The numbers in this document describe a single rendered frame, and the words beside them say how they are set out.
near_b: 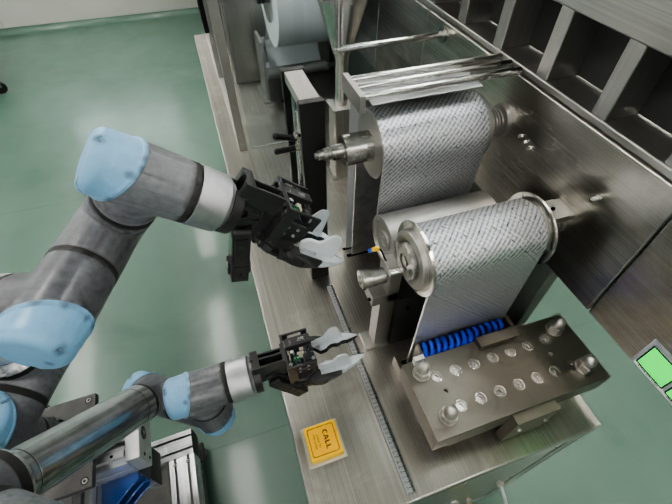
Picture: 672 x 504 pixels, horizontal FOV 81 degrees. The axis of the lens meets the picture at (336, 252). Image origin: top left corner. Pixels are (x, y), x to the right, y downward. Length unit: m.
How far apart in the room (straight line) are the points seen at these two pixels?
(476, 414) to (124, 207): 0.71
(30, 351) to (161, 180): 0.20
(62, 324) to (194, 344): 1.73
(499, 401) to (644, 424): 1.49
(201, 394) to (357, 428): 0.37
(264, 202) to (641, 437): 2.05
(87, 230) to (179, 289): 1.90
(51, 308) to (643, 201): 0.81
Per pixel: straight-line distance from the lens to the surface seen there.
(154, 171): 0.46
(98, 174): 0.45
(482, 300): 0.87
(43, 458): 0.71
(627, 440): 2.26
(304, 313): 1.08
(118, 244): 0.52
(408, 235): 0.72
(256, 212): 0.52
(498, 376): 0.92
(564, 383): 0.97
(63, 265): 0.49
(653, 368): 0.88
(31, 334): 0.46
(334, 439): 0.92
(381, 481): 0.93
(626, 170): 0.81
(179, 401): 0.76
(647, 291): 0.84
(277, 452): 1.88
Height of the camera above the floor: 1.81
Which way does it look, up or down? 49 degrees down
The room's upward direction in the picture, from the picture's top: straight up
